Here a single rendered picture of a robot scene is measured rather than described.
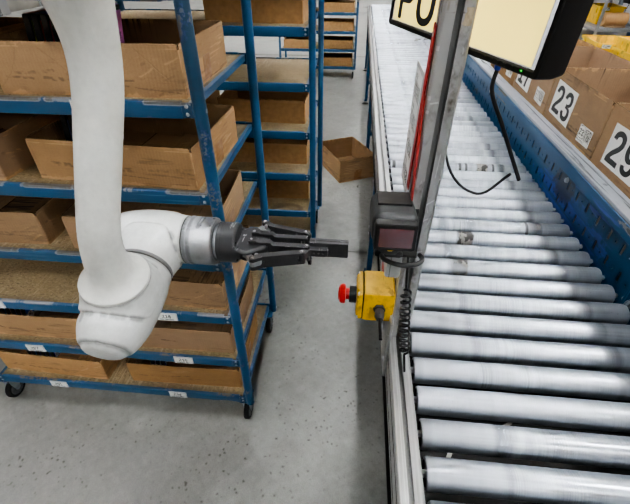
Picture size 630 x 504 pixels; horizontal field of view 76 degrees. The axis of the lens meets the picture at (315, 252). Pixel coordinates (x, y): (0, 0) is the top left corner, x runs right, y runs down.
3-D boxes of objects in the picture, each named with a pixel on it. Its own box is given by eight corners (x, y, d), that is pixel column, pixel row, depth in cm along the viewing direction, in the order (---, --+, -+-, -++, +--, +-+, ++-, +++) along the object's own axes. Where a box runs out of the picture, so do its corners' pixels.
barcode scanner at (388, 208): (367, 282, 59) (373, 217, 54) (366, 243, 69) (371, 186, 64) (413, 285, 58) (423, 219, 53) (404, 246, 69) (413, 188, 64)
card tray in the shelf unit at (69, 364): (6, 368, 149) (-7, 350, 143) (58, 309, 173) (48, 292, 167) (108, 380, 145) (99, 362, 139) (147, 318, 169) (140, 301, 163)
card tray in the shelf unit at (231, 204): (72, 248, 108) (58, 216, 102) (123, 192, 132) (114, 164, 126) (220, 255, 105) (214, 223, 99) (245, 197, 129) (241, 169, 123)
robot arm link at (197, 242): (193, 206, 76) (224, 207, 75) (202, 244, 81) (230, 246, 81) (176, 233, 69) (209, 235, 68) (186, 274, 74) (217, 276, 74)
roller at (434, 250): (393, 237, 109) (394, 253, 106) (595, 248, 105) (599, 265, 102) (391, 246, 113) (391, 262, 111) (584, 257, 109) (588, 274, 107)
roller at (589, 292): (394, 278, 103) (396, 267, 99) (607, 291, 99) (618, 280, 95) (394, 295, 100) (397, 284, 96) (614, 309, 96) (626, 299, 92)
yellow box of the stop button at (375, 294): (348, 294, 84) (350, 268, 80) (390, 297, 84) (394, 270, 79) (346, 349, 73) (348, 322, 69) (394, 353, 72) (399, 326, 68)
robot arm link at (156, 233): (204, 238, 83) (184, 290, 74) (131, 234, 84) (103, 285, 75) (190, 199, 74) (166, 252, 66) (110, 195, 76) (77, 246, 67)
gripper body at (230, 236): (209, 238, 69) (262, 241, 68) (223, 212, 76) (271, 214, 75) (216, 271, 74) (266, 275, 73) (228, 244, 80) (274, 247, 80)
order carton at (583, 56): (511, 86, 180) (523, 44, 170) (579, 88, 178) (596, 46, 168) (541, 116, 149) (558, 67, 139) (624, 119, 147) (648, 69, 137)
